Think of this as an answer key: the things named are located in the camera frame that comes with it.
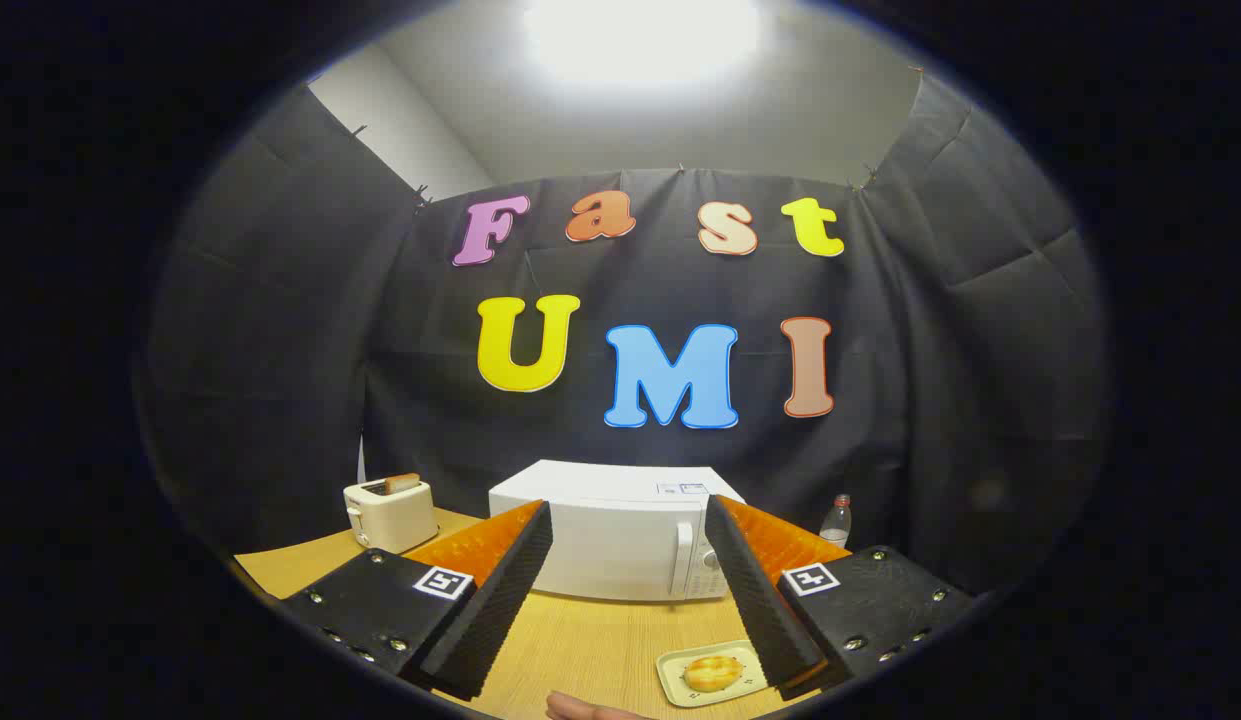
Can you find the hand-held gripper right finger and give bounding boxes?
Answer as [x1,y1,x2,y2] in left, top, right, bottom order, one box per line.
[704,494,978,701]

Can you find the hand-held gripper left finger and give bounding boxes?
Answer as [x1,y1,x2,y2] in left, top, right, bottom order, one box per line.
[280,500,554,701]

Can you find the golden bread bun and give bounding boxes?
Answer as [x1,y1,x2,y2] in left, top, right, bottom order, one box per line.
[683,655,743,693]

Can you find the white microwave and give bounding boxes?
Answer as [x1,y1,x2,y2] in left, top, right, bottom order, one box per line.
[488,460,746,603]

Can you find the clear bottle with red label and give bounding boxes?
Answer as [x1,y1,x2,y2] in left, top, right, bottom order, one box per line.
[820,494,853,549]

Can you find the cream rectangular plate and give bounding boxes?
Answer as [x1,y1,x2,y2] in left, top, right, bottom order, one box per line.
[656,640,771,709]

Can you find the white toaster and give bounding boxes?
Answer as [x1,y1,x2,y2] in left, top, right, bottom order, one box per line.
[343,478,439,554]

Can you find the black backdrop cloth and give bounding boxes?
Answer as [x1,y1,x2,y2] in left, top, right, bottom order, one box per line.
[135,75,1111,601]

